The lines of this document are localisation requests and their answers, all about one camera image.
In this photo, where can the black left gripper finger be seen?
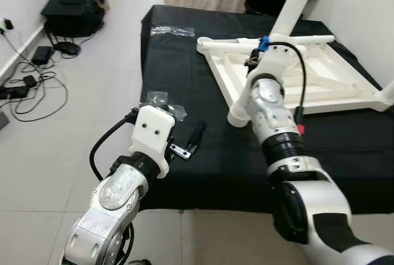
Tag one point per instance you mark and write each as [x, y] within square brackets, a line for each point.
[196, 137]

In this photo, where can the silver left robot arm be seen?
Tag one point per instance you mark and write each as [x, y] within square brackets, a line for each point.
[104, 209]

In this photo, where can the white plastic children table top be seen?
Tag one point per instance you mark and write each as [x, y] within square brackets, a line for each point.
[332, 77]

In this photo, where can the clear plastic bag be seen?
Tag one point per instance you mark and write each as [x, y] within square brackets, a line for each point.
[172, 31]
[178, 110]

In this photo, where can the black tablecloth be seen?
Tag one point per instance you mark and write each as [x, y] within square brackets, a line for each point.
[215, 166]

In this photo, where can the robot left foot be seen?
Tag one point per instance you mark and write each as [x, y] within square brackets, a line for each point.
[138, 262]

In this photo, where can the black oval floor object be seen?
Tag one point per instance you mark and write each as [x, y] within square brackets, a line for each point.
[66, 48]

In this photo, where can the black power adapter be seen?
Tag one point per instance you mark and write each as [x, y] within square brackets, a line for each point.
[41, 55]

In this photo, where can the black power strip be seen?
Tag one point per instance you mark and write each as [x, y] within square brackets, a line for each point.
[17, 87]

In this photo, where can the black case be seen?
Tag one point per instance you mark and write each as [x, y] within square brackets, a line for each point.
[71, 13]

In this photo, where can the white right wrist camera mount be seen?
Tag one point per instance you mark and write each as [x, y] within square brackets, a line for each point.
[280, 61]

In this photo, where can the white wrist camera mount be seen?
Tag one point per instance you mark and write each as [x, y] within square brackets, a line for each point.
[152, 135]
[280, 61]

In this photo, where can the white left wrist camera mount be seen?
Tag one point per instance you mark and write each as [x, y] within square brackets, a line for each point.
[152, 135]

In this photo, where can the black wall charger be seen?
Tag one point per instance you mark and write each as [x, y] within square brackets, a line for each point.
[8, 24]

